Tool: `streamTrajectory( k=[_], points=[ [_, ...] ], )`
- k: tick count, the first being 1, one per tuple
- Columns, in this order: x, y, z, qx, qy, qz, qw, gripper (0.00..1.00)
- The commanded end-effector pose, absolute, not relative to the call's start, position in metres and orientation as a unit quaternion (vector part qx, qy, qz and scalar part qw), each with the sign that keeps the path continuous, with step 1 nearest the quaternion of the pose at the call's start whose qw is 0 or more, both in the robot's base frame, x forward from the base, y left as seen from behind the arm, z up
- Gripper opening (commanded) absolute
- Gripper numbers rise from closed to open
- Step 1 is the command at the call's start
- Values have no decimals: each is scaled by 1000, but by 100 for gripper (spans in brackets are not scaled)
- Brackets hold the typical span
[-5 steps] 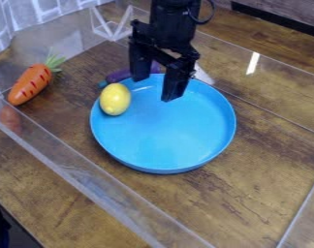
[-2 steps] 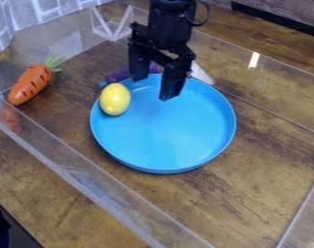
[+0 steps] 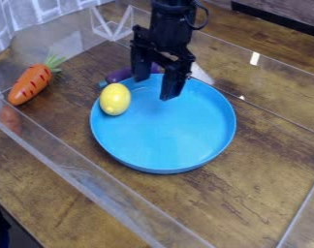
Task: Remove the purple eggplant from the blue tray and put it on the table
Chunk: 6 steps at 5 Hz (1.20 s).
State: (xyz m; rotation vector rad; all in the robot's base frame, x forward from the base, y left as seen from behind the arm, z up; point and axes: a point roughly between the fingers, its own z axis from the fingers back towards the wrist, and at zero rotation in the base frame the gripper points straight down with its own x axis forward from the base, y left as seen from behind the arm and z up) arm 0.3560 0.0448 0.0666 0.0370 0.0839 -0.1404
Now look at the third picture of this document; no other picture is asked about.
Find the clear acrylic enclosure wall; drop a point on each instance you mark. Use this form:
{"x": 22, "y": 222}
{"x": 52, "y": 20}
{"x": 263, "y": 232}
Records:
{"x": 78, "y": 200}

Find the orange toy carrot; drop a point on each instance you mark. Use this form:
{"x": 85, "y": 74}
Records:
{"x": 34, "y": 80}

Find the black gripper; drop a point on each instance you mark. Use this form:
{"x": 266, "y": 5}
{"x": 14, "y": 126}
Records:
{"x": 162, "y": 44}

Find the yellow toy lemon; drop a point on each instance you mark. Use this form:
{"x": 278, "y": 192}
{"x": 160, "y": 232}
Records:
{"x": 115, "y": 99}

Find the blue round tray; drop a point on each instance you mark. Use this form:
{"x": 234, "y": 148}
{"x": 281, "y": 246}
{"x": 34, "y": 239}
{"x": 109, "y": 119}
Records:
{"x": 167, "y": 137}

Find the white checkered curtain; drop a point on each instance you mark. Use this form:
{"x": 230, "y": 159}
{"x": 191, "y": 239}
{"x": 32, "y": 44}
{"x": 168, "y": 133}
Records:
{"x": 24, "y": 13}

